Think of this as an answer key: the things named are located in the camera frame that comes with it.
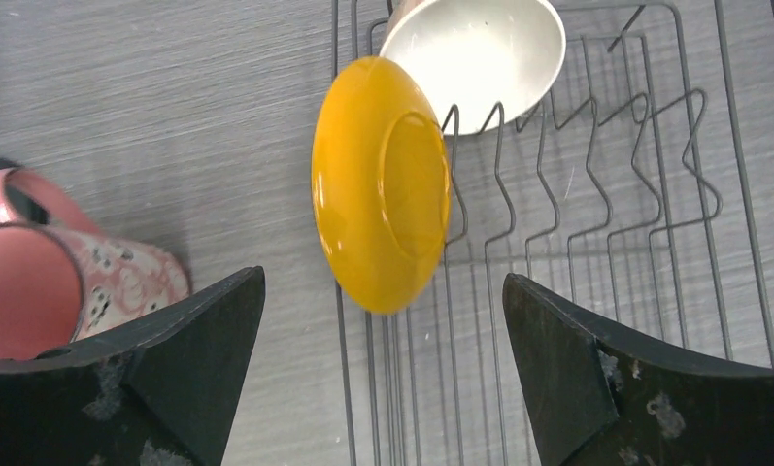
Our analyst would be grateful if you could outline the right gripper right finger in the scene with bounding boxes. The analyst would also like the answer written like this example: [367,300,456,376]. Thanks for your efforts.
[502,274,774,465]

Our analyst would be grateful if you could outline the pink patterned mug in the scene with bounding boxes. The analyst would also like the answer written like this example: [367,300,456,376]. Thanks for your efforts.
[0,168,191,360]

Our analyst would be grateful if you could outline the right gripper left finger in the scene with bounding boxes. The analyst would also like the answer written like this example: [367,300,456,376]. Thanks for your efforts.
[0,266,266,465]

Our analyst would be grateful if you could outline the white ceramic bowl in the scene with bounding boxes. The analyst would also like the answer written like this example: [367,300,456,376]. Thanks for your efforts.
[380,0,566,135]

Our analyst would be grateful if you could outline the yellow plate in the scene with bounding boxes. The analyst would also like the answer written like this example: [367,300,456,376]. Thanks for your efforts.
[311,56,451,315]

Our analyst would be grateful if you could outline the black wire dish rack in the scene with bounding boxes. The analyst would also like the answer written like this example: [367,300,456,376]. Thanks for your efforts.
[336,1,774,465]

